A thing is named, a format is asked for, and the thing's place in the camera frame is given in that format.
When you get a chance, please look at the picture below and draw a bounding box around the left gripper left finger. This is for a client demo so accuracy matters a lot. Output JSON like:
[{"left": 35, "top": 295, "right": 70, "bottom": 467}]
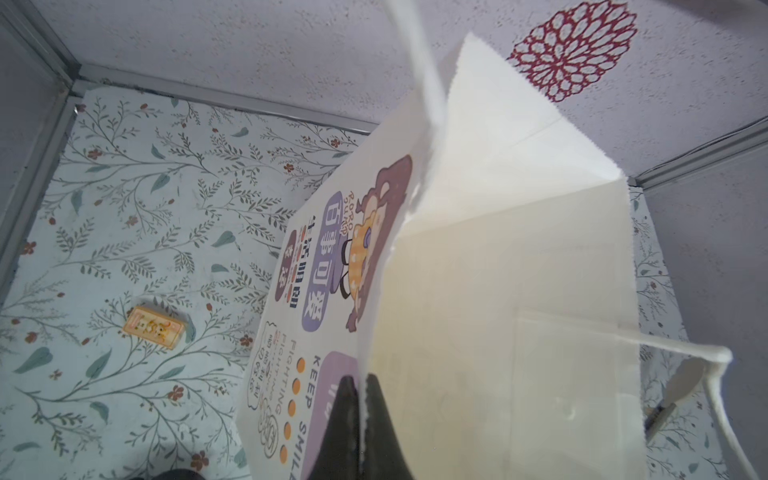
[{"left": 308, "top": 376, "right": 360, "bottom": 480}]

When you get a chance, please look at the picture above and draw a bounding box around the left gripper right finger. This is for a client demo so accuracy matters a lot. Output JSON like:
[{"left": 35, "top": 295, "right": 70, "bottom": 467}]
[{"left": 362, "top": 374, "right": 414, "bottom": 480}]

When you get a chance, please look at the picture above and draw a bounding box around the white paper gift bag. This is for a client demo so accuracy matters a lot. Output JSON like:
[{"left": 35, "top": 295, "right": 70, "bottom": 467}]
[{"left": 236, "top": 1, "right": 742, "bottom": 479}]

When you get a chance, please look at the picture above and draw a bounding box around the small orange eraser box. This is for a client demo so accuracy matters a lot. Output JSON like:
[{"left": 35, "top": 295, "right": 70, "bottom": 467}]
[{"left": 123, "top": 306, "right": 186, "bottom": 350}]

